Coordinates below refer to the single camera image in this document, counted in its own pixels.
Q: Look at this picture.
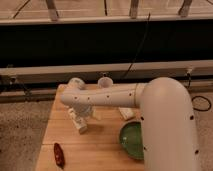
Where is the long metal rail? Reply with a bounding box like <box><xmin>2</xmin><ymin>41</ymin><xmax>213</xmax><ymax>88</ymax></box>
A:
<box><xmin>0</xmin><ymin>60</ymin><xmax>213</xmax><ymax>84</ymax></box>

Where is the green ceramic bowl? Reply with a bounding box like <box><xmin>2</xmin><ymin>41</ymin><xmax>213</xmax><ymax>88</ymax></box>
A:
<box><xmin>119</xmin><ymin>121</ymin><xmax>144</xmax><ymax>160</ymax></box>

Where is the white plastic bottle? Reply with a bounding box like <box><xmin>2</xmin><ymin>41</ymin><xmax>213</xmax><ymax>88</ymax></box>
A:
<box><xmin>68</xmin><ymin>108</ymin><xmax>87</xmax><ymax>134</ymax></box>

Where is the red chili pepper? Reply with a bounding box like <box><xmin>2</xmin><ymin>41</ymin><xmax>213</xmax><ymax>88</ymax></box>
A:
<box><xmin>54</xmin><ymin>143</ymin><xmax>65</xmax><ymax>168</ymax></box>

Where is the black cable by robot base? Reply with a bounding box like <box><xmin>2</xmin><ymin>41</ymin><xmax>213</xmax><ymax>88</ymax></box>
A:
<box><xmin>190</xmin><ymin>95</ymin><xmax>213</xmax><ymax>113</ymax></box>

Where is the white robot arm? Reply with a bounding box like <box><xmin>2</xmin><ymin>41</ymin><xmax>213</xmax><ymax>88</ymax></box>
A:
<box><xmin>61</xmin><ymin>77</ymin><xmax>201</xmax><ymax>171</ymax></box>

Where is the white rectangular packet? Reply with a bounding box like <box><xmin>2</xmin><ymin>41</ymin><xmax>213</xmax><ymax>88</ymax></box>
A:
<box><xmin>119</xmin><ymin>108</ymin><xmax>135</xmax><ymax>120</ymax></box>

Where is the black hanging cable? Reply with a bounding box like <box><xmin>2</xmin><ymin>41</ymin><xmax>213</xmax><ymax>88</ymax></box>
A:
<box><xmin>120</xmin><ymin>12</ymin><xmax>152</xmax><ymax>81</ymax></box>

